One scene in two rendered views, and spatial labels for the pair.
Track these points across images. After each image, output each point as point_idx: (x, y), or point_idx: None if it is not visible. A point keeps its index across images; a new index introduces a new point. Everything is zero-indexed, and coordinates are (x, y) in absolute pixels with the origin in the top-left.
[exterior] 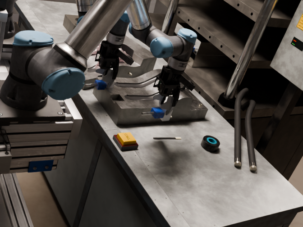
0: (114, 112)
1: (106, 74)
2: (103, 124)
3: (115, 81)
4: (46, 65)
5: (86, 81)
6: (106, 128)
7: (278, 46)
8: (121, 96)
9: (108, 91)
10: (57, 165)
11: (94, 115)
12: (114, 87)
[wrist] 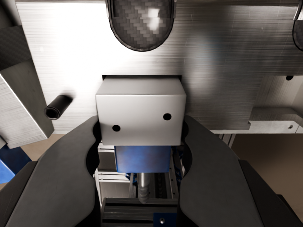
0: None
1: (97, 147)
2: (273, 127)
3: (98, 18)
4: None
5: (49, 127)
6: (292, 125)
7: None
8: (293, 70)
9: (213, 125)
10: (286, 202)
11: (222, 133)
12: (181, 70)
